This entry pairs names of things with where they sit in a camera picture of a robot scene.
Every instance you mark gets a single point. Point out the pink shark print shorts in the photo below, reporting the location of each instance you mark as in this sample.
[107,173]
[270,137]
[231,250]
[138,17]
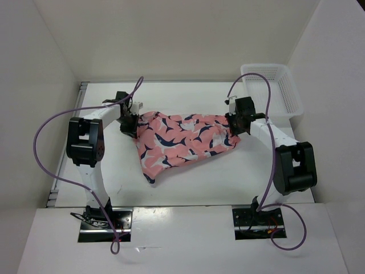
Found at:
[169,141]

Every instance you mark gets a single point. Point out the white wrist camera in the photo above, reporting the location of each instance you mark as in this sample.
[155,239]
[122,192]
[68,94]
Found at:
[231,103]
[136,107]

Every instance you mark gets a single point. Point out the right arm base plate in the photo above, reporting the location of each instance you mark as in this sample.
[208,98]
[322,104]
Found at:
[249,225]

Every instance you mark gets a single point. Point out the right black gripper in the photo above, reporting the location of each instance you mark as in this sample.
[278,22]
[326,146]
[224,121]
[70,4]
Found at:
[232,131]

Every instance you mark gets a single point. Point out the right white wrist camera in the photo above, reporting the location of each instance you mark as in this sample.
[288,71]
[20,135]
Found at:
[231,103]

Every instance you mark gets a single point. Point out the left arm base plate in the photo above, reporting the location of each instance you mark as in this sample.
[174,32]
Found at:
[97,231]

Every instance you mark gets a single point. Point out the white plastic mesh basket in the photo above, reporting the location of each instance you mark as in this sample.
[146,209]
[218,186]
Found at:
[285,101]

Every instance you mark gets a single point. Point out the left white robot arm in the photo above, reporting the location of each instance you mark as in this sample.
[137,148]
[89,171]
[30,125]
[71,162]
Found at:
[85,147]

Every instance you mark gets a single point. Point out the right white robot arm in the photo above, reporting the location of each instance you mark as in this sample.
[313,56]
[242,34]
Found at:
[293,164]

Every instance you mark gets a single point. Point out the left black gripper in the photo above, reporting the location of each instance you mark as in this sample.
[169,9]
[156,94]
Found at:
[131,131]

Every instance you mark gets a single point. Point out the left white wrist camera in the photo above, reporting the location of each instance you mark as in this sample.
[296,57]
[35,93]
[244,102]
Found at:
[136,107]

